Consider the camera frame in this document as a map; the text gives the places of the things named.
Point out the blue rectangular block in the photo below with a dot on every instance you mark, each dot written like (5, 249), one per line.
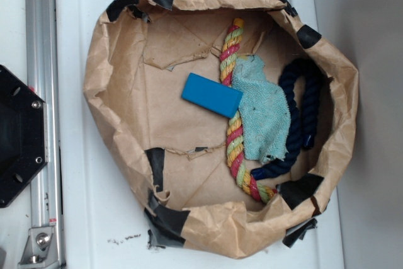
(211, 95)

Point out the brown paper bag bin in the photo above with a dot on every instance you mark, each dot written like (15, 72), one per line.
(185, 164)

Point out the light teal terry cloth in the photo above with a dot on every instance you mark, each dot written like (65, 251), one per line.
(264, 111)

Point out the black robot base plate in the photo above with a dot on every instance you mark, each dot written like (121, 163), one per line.
(23, 152)

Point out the metal corner bracket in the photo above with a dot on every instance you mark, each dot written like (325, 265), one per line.
(40, 250)

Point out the aluminium extrusion rail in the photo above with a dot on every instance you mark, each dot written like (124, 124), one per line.
(41, 51)

